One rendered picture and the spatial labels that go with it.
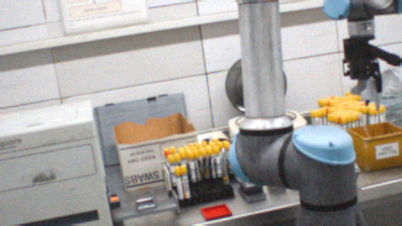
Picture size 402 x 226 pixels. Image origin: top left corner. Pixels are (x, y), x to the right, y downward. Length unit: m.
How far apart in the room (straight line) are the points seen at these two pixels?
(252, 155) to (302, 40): 1.00
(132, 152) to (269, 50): 0.66
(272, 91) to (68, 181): 0.54
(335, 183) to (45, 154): 0.67
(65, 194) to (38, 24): 0.75
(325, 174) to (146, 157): 0.72
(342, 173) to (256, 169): 0.18
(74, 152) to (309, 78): 1.07
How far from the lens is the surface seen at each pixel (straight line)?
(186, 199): 1.48
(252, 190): 1.47
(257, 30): 1.12
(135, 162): 1.65
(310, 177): 1.07
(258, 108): 1.13
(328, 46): 2.12
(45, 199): 1.36
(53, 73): 1.94
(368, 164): 1.59
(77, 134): 1.32
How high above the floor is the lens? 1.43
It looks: 13 degrees down
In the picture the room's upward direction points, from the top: 8 degrees counter-clockwise
